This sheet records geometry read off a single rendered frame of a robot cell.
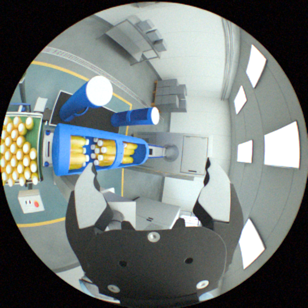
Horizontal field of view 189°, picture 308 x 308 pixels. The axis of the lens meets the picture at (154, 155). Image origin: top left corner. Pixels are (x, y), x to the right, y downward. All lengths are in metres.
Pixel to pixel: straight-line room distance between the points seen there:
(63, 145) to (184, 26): 3.42
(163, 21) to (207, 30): 1.14
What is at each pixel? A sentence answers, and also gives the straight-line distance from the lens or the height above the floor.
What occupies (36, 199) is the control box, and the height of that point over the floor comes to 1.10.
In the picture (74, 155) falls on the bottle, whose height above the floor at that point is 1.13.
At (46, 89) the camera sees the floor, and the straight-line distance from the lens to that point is 1.90.
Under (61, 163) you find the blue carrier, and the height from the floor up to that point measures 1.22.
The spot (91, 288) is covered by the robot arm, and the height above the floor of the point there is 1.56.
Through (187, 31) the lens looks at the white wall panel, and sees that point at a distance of 3.48.
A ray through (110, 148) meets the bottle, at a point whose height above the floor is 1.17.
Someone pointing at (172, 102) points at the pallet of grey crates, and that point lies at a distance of 3.71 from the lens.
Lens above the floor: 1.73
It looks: 24 degrees down
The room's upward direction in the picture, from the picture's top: 97 degrees clockwise
